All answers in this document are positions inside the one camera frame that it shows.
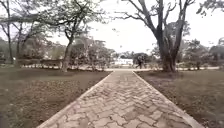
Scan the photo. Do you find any low fence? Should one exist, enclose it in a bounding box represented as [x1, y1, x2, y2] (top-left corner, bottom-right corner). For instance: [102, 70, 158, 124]
[16, 58, 64, 69]

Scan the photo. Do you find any white building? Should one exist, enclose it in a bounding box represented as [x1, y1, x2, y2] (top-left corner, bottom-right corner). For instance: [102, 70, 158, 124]
[113, 58, 134, 66]

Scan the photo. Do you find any row of trees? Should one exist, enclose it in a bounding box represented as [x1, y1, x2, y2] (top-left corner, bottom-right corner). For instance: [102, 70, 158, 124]
[179, 36, 224, 71]

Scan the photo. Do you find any thin bare tree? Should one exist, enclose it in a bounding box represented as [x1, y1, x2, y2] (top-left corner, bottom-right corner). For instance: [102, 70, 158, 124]
[0, 0, 25, 66]

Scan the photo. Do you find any grey brick path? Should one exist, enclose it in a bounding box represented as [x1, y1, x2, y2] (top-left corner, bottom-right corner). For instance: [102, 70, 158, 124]
[36, 68, 205, 128]

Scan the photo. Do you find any large forked tree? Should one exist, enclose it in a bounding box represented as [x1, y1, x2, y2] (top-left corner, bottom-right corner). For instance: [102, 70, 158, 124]
[114, 0, 201, 73]

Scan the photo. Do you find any leaning leafy tree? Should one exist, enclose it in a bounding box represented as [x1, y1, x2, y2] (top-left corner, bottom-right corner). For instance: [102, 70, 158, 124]
[29, 0, 108, 73]

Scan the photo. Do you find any person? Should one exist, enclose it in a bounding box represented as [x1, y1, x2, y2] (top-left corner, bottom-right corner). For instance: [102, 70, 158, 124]
[135, 54, 145, 70]

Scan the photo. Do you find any group of trees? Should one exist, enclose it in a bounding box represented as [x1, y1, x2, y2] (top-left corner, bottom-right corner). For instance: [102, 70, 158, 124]
[71, 36, 117, 70]

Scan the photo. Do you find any pale cross path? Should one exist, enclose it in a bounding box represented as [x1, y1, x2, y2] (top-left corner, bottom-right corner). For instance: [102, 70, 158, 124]
[19, 65, 222, 72]

